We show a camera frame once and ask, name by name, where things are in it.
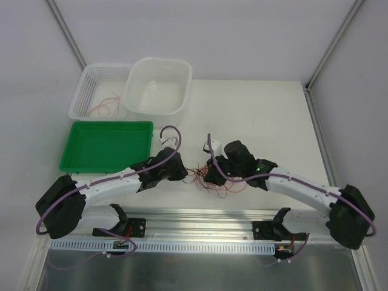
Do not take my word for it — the red cable in basket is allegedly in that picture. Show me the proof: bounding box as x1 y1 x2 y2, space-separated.
87 90 122 117

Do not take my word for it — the right aluminium frame post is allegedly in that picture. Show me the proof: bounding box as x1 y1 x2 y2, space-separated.
305 0 365 92

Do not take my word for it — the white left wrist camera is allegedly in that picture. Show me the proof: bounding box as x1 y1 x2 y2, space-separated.
159 136 179 150

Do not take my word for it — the white perforated basket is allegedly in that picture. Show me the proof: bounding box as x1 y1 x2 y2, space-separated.
68 63 131 121

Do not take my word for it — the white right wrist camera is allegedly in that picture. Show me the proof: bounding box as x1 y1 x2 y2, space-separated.
202 139 222 156

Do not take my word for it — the green plastic tray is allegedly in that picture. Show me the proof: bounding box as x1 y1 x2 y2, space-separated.
59 121 153 173

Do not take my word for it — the white plastic tub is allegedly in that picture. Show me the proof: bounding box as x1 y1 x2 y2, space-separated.
121 58 193 129

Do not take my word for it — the left aluminium frame post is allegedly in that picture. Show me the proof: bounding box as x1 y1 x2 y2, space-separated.
44 0 87 70

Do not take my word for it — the aluminium frame post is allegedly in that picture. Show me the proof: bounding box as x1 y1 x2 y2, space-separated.
305 0 365 92
44 0 87 70

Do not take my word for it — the aluminium extrusion rail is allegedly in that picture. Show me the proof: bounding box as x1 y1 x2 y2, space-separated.
39 207 331 243

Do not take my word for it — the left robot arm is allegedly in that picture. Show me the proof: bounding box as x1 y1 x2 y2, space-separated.
35 147 188 239

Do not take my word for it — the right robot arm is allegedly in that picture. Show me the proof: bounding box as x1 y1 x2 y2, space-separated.
203 138 376 250

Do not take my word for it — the orange cable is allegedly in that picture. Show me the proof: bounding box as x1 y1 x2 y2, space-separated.
183 163 249 199

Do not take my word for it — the white slotted cable duct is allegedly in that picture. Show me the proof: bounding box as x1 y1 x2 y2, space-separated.
50 239 275 255

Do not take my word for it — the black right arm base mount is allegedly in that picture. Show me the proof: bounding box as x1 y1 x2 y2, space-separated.
252 221 292 242

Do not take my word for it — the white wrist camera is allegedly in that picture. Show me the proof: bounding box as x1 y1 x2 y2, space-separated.
159 136 179 150
202 139 222 156

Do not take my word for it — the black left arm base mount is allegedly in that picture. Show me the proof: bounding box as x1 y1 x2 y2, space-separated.
108 218 146 238

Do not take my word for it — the black white-striped cable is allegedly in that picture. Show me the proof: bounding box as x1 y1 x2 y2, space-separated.
186 166 213 186

